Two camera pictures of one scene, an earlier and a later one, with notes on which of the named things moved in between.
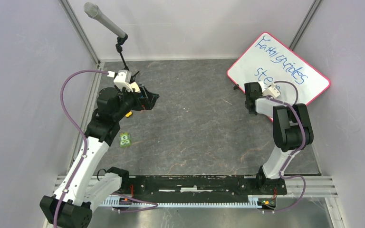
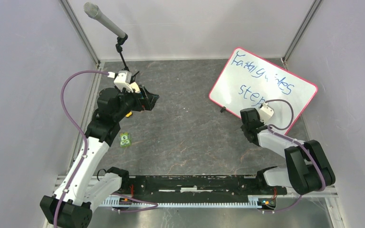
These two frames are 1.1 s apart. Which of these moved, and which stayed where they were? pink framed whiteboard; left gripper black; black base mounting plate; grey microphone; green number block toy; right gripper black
Moved: right gripper black; pink framed whiteboard
Stayed: left gripper black; grey microphone; green number block toy; black base mounting plate
